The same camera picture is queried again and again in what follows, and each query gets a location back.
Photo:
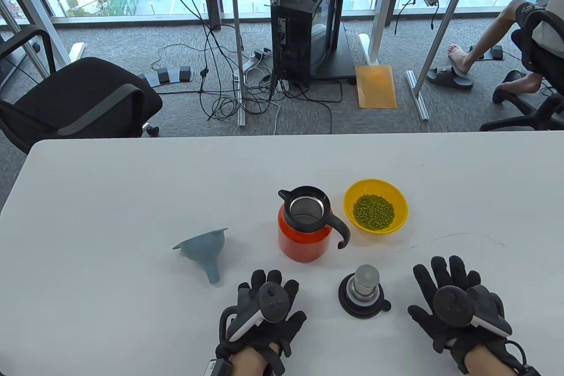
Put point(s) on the black white controller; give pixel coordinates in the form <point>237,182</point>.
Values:
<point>273,301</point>
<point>451,305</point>

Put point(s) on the black office chair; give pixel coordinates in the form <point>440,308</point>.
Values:
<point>88,94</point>
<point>520,120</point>

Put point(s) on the white power strip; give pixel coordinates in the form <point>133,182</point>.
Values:
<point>254,58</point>

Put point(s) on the pile of green mung beans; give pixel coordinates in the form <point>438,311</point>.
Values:
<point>374,213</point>

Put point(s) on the black computer tower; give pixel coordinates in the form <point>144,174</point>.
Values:
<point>291,41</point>

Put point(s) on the grey foot pedal board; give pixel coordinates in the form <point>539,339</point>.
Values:
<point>497,52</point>
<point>165,76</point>

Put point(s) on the black kettle lid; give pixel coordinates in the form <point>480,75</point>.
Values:
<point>365,281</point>

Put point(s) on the black wrist box white label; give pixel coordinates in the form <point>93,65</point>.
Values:
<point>218,368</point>

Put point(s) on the person's right hand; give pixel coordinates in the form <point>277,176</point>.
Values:
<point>440,272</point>

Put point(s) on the yellow-brown envelope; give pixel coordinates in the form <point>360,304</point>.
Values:
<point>374,87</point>

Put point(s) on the orange hot water kettle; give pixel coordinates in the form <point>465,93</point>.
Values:
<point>299,246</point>

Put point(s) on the yellow bowl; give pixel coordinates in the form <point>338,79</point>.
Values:
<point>379,186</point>

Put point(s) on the black floor stand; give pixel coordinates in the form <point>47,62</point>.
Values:
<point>346,58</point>

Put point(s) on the person's left forearm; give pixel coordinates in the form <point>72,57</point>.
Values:
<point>249,362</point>

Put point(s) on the grey-blue funnel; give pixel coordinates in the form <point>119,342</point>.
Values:
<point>202,246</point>

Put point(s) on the black slipper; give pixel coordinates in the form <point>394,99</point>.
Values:
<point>514,74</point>
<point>449,78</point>

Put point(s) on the person's left hand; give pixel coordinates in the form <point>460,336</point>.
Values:
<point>260,281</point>

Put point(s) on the person's right forearm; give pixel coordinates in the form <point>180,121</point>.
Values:
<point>489,365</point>

